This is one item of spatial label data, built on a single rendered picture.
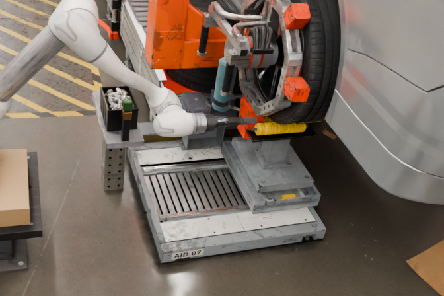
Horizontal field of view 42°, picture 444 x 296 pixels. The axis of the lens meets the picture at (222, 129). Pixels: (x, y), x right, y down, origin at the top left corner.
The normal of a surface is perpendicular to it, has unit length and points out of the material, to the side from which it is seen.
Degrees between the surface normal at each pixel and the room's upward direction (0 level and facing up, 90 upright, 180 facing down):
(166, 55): 90
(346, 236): 0
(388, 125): 90
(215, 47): 90
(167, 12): 90
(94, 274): 0
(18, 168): 4
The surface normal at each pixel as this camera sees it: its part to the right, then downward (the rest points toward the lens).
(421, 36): -0.93, 0.07
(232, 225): 0.15, -0.81
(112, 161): 0.32, 0.58
